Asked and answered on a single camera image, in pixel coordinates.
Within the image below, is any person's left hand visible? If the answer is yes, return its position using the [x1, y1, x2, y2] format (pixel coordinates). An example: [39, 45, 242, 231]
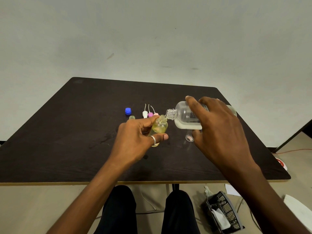
[107, 115, 169, 170]

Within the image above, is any person's right hand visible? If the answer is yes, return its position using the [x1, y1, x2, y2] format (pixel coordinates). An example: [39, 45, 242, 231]
[185, 96, 257, 176]

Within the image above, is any small bottle with yellow liquid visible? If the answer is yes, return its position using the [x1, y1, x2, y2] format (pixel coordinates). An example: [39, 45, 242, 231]
[148, 115, 169, 147]

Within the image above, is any large clear plastic bottle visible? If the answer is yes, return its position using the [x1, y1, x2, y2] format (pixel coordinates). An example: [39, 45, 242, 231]
[166, 101, 237, 131]

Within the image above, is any person's left forearm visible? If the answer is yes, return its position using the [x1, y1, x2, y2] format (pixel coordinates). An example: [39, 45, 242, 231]
[46, 156, 128, 234]

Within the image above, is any person's right forearm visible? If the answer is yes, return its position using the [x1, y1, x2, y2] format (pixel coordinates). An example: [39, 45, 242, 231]
[219, 163, 310, 234]

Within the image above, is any white paper sheet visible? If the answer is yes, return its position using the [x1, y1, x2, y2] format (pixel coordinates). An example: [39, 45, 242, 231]
[225, 184, 242, 196]

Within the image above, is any person's right leg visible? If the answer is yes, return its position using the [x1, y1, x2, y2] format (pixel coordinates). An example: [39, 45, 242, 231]
[161, 190, 201, 234]

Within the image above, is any person's leg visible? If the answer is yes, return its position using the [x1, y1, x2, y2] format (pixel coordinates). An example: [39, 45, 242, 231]
[94, 185, 137, 234]
[161, 190, 201, 234]

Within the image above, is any black mesh basket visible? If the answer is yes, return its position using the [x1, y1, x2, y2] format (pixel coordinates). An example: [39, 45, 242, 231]
[200, 191, 244, 234]

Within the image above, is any person's left leg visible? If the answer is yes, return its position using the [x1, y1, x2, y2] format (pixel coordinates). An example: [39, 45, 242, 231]
[94, 185, 137, 234]

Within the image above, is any white crumpled paper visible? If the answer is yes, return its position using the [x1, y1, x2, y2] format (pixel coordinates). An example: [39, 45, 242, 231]
[211, 208, 231, 230]

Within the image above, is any red and white round object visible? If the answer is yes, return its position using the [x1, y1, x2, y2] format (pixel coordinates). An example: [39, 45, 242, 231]
[275, 158, 288, 171]

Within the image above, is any black diagonal furniture bar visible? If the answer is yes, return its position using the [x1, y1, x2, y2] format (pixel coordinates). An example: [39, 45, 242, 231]
[273, 118, 312, 153]

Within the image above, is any white flat board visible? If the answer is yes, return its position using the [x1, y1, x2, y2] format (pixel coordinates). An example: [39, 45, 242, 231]
[283, 194, 312, 227]

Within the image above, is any white cable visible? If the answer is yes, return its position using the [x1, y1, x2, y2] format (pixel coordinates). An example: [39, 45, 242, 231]
[137, 184, 171, 215]

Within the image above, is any orange cable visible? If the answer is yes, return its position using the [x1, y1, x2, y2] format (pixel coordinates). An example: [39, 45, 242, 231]
[277, 149, 312, 155]

